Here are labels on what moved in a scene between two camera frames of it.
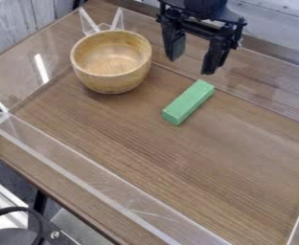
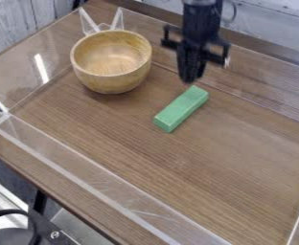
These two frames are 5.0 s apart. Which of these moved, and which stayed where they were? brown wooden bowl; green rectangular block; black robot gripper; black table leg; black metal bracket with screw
Moved: green rectangular block; black robot gripper
Stayed: black table leg; brown wooden bowl; black metal bracket with screw
